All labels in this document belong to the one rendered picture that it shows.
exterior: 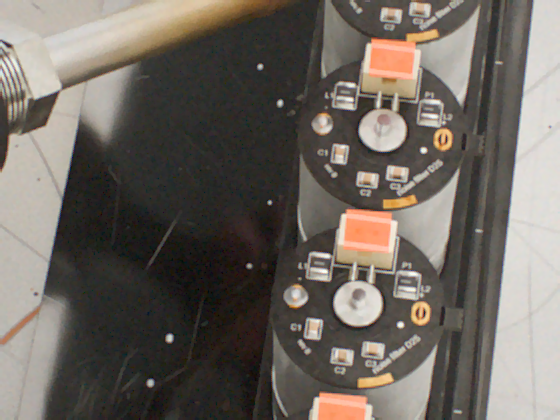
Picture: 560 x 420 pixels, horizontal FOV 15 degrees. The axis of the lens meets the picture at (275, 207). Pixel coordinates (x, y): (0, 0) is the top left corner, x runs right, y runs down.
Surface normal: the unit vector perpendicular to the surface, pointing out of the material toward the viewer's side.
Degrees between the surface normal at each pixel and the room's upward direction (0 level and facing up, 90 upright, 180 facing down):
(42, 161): 0
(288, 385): 90
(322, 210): 90
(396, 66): 0
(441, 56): 90
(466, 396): 0
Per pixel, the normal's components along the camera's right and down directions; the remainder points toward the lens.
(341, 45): -0.77, 0.58
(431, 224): 0.63, 0.70
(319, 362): 0.00, -0.42
